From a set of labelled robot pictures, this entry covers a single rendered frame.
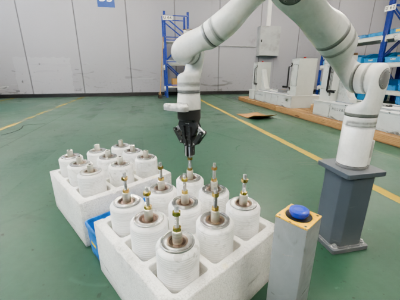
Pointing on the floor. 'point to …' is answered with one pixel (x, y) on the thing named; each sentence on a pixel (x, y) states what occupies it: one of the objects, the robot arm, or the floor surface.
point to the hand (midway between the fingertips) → (189, 150)
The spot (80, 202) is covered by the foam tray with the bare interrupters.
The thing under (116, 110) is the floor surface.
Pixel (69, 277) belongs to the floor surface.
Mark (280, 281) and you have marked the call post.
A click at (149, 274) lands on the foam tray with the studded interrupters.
